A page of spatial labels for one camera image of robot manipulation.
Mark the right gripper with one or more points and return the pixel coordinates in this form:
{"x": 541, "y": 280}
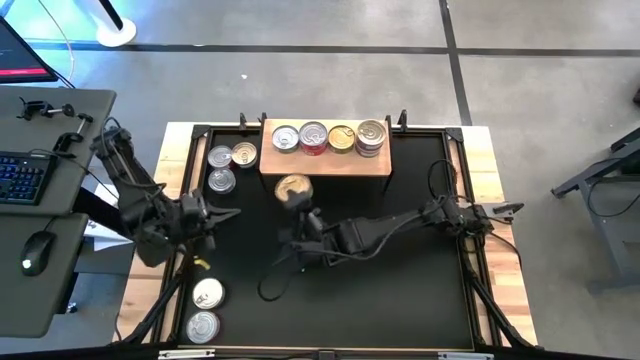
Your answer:
{"x": 305, "y": 235}

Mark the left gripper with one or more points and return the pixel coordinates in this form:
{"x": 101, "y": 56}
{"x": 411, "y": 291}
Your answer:
{"x": 192, "y": 220}

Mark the green tin can gold lid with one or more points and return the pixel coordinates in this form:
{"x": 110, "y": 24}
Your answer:
{"x": 244, "y": 154}
{"x": 293, "y": 184}
{"x": 341, "y": 138}

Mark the green tin can silver lid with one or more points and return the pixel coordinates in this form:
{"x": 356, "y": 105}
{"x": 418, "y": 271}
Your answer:
{"x": 285, "y": 137}

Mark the blue white label tin can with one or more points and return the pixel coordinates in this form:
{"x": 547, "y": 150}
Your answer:
{"x": 371, "y": 152}
{"x": 221, "y": 180}
{"x": 371, "y": 132}
{"x": 202, "y": 327}

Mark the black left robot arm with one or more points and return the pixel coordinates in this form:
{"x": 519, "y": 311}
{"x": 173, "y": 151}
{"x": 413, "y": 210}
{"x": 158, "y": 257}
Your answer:
{"x": 140, "y": 200}

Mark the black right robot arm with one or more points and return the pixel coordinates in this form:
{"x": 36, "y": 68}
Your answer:
{"x": 390, "y": 227}

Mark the wooden shelf with black legs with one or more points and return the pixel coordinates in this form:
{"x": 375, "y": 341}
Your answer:
{"x": 300, "y": 162}

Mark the white paper sheet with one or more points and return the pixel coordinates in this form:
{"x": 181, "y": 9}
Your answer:
{"x": 100, "y": 239}

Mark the black desk beam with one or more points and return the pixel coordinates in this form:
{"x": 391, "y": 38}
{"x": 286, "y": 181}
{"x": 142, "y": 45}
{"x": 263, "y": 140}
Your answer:
{"x": 95, "y": 209}

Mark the black table mat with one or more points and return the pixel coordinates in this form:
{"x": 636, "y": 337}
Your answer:
{"x": 350, "y": 320}

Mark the black computer mouse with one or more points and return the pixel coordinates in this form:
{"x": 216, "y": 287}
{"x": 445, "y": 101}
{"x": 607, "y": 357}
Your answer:
{"x": 36, "y": 252}

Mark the black desk clamp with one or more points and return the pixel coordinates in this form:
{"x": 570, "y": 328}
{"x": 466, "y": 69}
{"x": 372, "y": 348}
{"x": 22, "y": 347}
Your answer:
{"x": 35, "y": 107}
{"x": 67, "y": 142}

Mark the black computer keyboard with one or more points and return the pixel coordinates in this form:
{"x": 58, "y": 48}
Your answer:
{"x": 25, "y": 177}

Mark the white round stand base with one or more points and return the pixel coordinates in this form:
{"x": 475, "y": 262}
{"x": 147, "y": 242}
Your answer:
{"x": 117, "y": 36}

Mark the black stand pole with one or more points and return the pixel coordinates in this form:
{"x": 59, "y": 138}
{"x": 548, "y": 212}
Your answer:
{"x": 110, "y": 12}

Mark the computer monitor with red bar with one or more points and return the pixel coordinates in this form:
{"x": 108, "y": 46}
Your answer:
{"x": 20, "y": 55}

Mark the dark grey metal stand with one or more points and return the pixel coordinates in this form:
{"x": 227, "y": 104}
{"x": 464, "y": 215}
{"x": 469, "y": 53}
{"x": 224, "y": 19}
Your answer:
{"x": 612, "y": 235}

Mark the silver metal bracket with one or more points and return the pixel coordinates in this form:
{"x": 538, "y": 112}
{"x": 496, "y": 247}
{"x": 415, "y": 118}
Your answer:
{"x": 185, "y": 355}
{"x": 465, "y": 356}

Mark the black metal table frame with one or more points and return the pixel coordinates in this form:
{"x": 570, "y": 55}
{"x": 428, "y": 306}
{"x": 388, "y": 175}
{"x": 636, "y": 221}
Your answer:
{"x": 201, "y": 131}

